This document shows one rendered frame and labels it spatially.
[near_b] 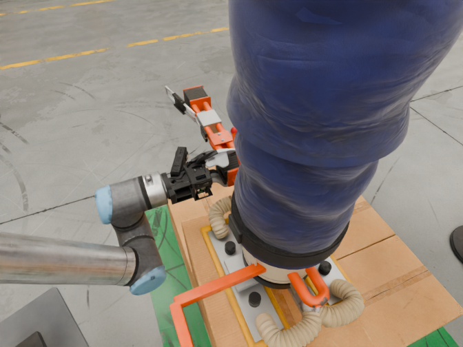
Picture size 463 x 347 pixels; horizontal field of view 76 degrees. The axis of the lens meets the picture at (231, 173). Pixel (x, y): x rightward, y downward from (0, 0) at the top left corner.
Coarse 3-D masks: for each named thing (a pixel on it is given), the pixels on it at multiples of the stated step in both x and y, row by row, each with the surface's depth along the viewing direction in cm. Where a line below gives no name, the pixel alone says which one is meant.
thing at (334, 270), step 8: (320, 264) 72; (328, 264) 72; (336, 264) 75; (320, 272) 72; (328, 272) 71; (336, 272) 73; (344, 272) 74; (328, 280) 72; (312, 288) 71; (328, 304) 68
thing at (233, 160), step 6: (228, 156) 83; (234, 156) 83; (234, 162) 81; (216, 168) 84; (222, 168) 79; (228, 168) 80; (234, 168) 80; (222, 174) 81; (228, 174) 78; (234, 174) 78; (228, 180) 79; (228, 186) 81
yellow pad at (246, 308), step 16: (208, 240) 79; (224, 240) 79; (224, 256) 76; (224, 272) 73; (256, 288) 70; (240, 304) 68; (256, 304) 66; (272, 304) 68; (240, 320) 66; (256, 336) 63
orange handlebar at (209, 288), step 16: (208, 128) 92; (224, 128) 93; (224, 144) 90; (240, 272) 61; (256, 272) 61; (208, 288) 59; (224, 288) 60; (304, 288) 59; (320, 288) 59; (176, 304) 57; (320, 304) 57; (176, 320) 55
